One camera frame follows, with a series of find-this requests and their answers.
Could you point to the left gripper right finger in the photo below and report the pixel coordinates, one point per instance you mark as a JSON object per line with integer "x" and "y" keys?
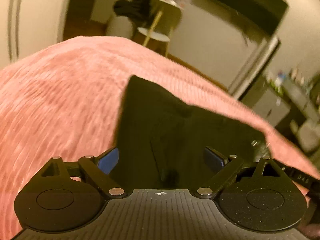
{"x": 225, "y": 168}

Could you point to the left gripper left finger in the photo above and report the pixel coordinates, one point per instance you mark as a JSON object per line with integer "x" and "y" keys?
{"x": 96, "y": 171}

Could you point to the black pants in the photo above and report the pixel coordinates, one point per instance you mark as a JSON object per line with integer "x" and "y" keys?
{"x": 162, "y": 140}

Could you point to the grey cabinet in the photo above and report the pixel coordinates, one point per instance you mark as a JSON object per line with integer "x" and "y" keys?
{"x": 264, "y": 101}

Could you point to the pink ribbed bedspread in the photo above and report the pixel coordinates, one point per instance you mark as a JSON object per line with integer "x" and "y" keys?
{"x": 64, "y": 101}

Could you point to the white fluffy chair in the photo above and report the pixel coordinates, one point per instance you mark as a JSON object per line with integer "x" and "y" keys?
{"x": 307, "y": 135}

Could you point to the grey vanity desk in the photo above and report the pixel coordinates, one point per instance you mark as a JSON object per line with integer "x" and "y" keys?
{"x": 300, "y": 99}

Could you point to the white round hamper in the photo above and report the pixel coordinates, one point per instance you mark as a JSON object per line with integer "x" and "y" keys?
{"x": 120, "y": 26}

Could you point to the white round side table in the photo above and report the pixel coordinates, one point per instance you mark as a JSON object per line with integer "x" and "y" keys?
{"x": 167, "y": 18}

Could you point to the black clothes pile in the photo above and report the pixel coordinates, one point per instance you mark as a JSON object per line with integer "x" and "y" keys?
{"x": 137, "y": 10}

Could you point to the white wardrobe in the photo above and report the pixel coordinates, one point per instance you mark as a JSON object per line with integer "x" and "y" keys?
{"x": 28, "y": 26}

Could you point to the wall mounted black television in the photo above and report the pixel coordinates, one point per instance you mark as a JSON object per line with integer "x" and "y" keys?
{"x": 245, "y": 3}

